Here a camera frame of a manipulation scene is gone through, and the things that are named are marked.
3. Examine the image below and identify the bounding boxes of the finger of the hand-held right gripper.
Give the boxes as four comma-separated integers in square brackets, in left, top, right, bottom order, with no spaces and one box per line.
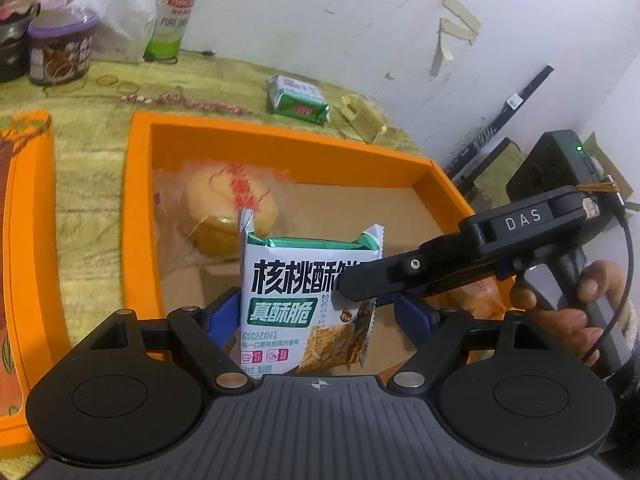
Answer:
[375,270,502,307]
[335,232,498,305]

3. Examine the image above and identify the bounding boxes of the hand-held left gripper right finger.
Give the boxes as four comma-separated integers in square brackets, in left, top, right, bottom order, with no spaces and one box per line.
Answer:
[387,292,566,391]

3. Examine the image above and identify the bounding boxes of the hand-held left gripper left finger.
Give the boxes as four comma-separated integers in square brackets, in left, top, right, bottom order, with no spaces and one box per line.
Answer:
[70,287,254,391]

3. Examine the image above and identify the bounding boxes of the round cake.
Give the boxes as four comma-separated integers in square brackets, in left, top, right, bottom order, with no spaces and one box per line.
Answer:
[152,159,291,267]
[445,280,507,322]

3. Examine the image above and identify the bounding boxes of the white green biscuit packet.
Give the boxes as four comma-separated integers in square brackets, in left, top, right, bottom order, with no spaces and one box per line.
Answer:
[235,207,386,377]
[265,74,331,127]

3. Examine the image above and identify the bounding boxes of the orange cardboard box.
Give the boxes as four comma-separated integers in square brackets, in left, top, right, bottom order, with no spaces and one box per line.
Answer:
[122,111,478,377]

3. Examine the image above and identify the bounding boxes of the yellow cracker packet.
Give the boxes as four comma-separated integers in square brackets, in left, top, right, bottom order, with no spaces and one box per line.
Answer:
[340,94,383,145]

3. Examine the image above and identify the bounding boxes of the orange printed box lid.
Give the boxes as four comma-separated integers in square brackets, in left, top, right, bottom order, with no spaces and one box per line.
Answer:
[0,110,71,448]

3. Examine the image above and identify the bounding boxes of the person's right hand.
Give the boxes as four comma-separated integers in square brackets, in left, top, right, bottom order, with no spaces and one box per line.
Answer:
[510,261,629,367]

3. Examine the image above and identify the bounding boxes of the brown cardboard box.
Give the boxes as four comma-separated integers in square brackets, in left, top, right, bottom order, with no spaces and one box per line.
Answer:
[582,132,635,202]

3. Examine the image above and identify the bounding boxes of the long black stick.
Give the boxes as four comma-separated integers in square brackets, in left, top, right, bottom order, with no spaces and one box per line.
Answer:
[442,65,555,181]

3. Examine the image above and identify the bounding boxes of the green beer can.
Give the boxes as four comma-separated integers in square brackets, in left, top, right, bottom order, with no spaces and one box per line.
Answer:
[145,0,208,63]

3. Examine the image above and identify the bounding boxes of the white plastic bag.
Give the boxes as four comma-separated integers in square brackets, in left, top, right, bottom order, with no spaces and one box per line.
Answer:
[67,0,158,65]

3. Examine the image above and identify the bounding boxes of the dark can with purple lid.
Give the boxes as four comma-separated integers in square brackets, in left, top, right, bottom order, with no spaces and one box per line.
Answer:
[27,10,98,86]

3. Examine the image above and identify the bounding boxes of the dark jar with red lid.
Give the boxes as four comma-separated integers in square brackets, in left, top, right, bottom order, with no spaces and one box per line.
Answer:
[0,2,41,83]

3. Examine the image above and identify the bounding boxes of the black frame wood-grain shelf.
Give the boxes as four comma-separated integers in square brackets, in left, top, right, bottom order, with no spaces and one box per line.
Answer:
[450,137,527,221]

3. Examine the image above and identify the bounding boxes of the wall tape strips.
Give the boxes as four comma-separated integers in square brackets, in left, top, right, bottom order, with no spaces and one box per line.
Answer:
[430,0,482,78]

